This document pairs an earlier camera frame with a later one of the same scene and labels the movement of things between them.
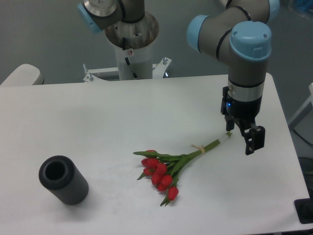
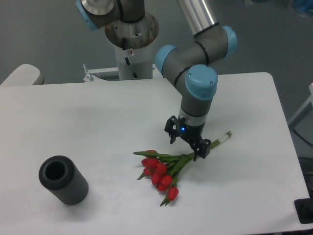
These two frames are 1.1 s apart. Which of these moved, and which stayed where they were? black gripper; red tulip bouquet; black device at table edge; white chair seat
Moved: black gripper
Stayed: black device at table edge; red tulip bouquet; white chair seat
